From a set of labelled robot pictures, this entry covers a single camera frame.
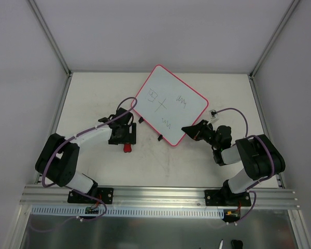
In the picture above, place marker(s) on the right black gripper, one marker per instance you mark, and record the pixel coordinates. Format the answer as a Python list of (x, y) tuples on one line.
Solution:
[(201, 130)]

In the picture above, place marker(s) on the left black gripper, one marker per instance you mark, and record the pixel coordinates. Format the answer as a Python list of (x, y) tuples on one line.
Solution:
[(132, 133)]

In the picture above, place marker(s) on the red whiteboard eraser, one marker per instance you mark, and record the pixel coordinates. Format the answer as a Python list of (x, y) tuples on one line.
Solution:
[(127, 148)]

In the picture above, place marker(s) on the pink framed whiteboard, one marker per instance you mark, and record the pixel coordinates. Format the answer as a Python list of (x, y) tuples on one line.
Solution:
[(167, 104)]

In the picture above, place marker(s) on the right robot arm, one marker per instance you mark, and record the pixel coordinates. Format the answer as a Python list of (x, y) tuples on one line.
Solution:
[(260, 159)]

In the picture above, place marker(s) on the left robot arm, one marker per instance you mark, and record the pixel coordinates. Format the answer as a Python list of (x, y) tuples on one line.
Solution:
[(59, 157)]

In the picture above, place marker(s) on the black whiteboard foot clip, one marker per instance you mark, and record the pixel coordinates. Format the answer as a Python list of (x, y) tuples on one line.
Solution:
[(141, 119)]

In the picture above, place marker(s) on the white pen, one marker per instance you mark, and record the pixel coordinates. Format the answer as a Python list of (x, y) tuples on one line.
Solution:
[(220, 244)]

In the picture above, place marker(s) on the black object at bottom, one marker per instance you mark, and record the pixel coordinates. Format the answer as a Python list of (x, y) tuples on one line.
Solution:
[(237, 244)]

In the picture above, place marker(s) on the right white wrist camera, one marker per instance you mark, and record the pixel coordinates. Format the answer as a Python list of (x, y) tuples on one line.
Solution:
[(213, 116)]

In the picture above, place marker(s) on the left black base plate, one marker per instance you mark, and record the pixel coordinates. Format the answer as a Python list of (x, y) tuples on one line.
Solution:
[(102, 193)]

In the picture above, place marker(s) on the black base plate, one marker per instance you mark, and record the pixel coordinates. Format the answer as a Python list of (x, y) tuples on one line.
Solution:
[(102, 193), (218, 198)]

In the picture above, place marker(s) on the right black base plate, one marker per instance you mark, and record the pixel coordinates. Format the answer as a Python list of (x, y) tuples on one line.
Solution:
[(218, 198)]

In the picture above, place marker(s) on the slotted cable duct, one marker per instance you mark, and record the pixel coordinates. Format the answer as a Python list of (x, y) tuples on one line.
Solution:
[(119, 211)]

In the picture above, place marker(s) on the aluminium mounting rail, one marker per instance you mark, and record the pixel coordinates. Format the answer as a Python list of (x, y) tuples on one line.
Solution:
[(159, 197)]

